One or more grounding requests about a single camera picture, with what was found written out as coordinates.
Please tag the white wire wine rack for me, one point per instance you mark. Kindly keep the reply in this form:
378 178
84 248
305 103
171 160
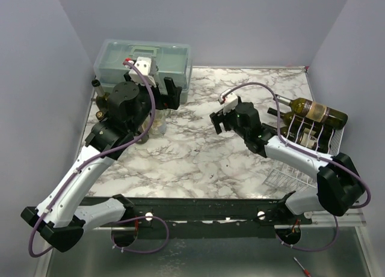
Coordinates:
295 167

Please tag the red handled screwdriver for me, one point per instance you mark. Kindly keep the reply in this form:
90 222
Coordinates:
305 271

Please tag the translucent green storage box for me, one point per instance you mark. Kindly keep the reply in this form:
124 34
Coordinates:
173 60

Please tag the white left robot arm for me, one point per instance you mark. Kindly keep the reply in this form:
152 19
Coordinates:
60 219

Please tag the tall clear glass bottle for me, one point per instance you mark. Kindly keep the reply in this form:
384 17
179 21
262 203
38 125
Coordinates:
159 91

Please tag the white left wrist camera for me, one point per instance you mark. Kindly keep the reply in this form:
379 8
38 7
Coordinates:
146 66

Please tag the wine bottle on rack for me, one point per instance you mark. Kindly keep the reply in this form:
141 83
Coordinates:
315 111
287 117

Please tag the clear flat liquor bottle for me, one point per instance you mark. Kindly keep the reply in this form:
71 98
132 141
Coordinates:
101 115

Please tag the green wine bottle silver neck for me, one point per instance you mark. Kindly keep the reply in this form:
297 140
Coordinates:
101 95

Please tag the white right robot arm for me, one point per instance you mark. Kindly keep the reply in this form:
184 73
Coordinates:
338 185

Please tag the small clear black-capped bottle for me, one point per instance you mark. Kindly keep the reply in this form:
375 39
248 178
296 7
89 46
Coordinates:
159 125

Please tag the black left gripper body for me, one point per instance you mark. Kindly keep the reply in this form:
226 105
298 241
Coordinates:
147 104

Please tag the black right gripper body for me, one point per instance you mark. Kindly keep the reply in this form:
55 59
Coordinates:
224 121

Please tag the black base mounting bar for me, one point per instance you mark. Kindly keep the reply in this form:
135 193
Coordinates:
204 218

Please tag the top wine bottle on rack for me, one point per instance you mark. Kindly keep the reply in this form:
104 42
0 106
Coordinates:
315 111

